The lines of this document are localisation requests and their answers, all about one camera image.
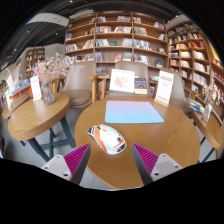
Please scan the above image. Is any pink blue gradient mouse pad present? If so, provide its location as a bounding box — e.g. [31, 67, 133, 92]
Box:
[104, 100, 165, 125]

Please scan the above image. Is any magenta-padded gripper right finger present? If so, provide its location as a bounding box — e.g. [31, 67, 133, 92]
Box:
[131, 143, 184, 187]

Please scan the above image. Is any small white table sign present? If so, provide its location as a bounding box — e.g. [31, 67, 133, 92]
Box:
[29, 75, 43, 102]

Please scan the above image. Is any white framed floral picture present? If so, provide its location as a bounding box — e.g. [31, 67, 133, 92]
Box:
[108, 68, 136, 94]

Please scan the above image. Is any white orange black computer mouse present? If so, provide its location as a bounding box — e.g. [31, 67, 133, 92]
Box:
[87, 124, 128, 155]

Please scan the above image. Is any wooden table with black legs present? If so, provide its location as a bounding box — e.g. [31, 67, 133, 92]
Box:
[191, 108, 224, 164]

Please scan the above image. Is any small distant wooden bookshelf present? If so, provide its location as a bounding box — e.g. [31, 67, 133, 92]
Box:
[24, 47, 46, 79]

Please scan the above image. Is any wide wooden bookshelf with books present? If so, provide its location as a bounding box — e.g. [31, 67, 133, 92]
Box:
[63, 11, 169, 76]

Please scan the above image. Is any stack of colourful books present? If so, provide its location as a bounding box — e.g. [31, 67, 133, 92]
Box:
[188, 98, 206, 114]

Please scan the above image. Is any glass vase with pale flowers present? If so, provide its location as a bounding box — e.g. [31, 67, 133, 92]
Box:
[199, 78, 221, 123]

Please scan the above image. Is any white red sign stand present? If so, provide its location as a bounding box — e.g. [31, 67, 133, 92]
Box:
[153, 70, 175, 108]

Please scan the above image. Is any dark cover book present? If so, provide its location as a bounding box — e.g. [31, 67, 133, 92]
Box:
[133, 77, 148, 96]

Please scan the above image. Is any glass vase with pink flowers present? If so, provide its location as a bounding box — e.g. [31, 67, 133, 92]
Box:
[32, 54, 71, 106]

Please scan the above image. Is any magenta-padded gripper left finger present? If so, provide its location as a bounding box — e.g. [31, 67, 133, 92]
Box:
[41, 143, 92, 186]

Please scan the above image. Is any curved wooden bookshelf with books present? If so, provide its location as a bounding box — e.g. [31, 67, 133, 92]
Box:
[166, 20, 224, 111]

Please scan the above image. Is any round wooden side table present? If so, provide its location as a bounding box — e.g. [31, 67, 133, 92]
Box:
[7, 92, 76, 163]

